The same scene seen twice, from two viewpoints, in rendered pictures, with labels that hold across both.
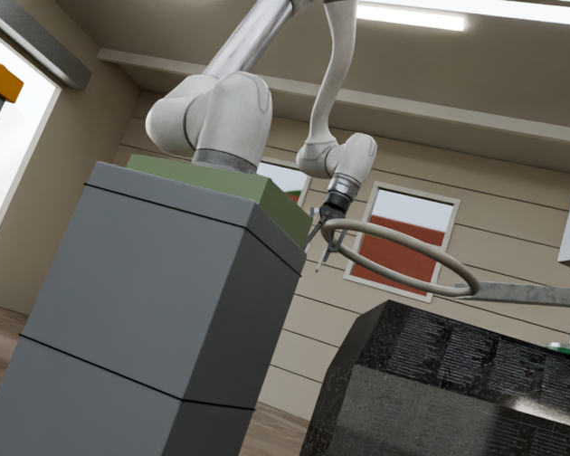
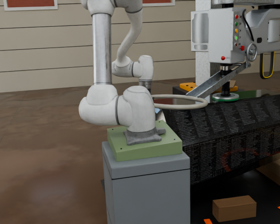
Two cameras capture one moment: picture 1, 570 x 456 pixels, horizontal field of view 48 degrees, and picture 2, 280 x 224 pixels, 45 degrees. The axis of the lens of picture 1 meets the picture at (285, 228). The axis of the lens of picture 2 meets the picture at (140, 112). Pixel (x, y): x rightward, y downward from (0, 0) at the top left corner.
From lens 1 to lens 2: 1.49 m
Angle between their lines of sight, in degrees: 43
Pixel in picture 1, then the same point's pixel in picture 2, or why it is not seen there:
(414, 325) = (178, 116)
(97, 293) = (142, 214)
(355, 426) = not seen: hidden behind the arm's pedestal
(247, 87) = (147, 98)
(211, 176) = (158, 149)
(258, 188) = (179, 146)
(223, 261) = (186, 183)
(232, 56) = (107, 66)
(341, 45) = (138, 29)
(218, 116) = (141, 117)
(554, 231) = not seen: outside the picture
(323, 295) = not seen: outside the picture
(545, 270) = not seen: outside the picture
